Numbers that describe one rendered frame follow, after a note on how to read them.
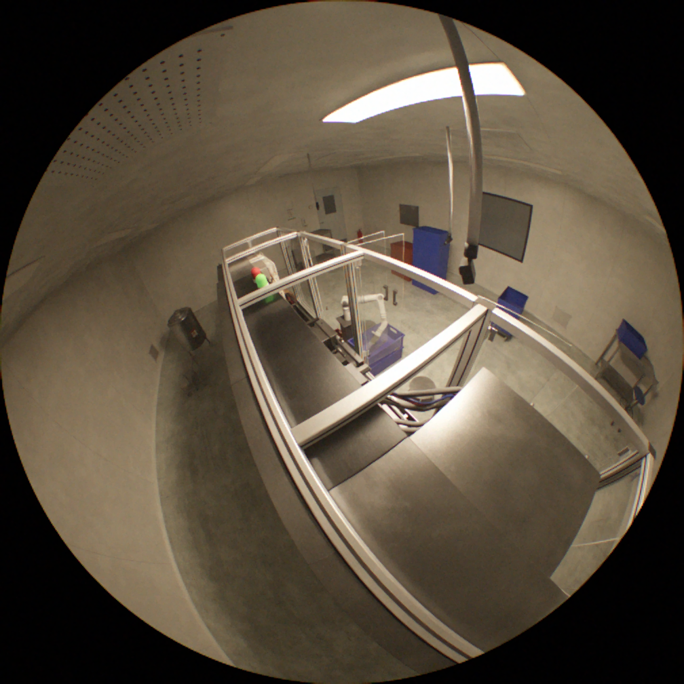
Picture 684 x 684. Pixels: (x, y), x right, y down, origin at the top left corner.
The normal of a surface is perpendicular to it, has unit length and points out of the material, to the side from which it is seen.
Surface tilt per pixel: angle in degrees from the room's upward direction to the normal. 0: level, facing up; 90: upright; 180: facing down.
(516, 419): 0
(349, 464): 0
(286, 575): 0
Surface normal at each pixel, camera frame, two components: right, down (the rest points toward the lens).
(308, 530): -0.14, -0.72
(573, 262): -0.84, 0.45
